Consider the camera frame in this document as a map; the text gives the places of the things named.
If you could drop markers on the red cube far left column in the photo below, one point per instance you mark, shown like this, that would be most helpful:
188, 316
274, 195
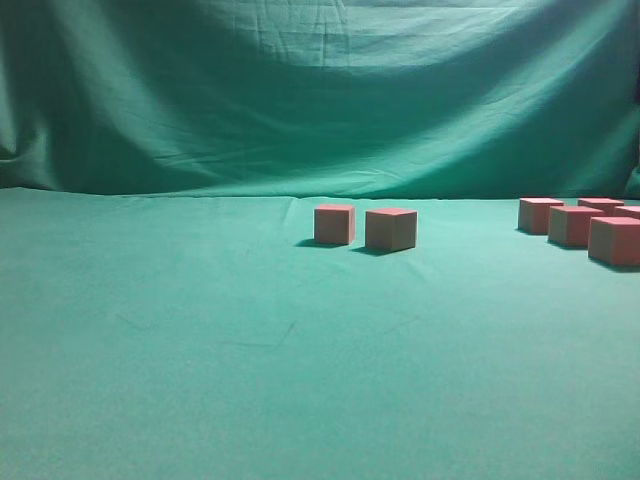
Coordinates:
534, 213

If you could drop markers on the red cube far right column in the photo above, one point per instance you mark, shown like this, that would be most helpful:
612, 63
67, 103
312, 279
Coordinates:
607, 205

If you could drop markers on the red cube middle left column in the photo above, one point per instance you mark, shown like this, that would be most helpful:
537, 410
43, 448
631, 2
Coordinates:
569, 226

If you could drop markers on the red cube column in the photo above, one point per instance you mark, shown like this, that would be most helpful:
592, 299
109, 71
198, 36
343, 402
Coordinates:
534, 213
632, 211
569, 226
607, 205

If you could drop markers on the red cube middle right column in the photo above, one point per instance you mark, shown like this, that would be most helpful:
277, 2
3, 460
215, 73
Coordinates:
632, 211

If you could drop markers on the red cube placed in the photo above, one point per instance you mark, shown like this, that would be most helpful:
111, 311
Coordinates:
334, 224
390, 229

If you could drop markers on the red cube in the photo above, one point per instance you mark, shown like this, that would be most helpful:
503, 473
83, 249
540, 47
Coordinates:
614, 241

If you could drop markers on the green cloth backdrop and cover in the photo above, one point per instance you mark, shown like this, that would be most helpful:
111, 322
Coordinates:
167, 314

